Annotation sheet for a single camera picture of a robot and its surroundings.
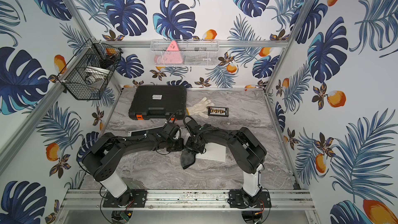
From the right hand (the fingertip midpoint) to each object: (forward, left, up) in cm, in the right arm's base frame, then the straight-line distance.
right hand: (189, 151), depth 90 cm
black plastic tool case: (+32, +23, +6) cm, 41 cm away
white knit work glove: (+32, -5, +1) cm, 32 cm away
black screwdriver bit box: (+28, -18, +2) cm, 34 cm away
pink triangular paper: (+42, +10, +37) cm, 57 cm away
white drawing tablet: (0, -14, 0) cm, 14 cm away
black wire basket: (+42, +57, +37) cm, 80 cm away
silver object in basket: (+25, +49, +36) cm, 66 cm away
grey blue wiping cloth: (-5, +1, +2) cm, 5 cm away
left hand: (+2, +3, +1) cm, 4 cm away
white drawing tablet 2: (+13, +29, 0) cm, 32 cm away
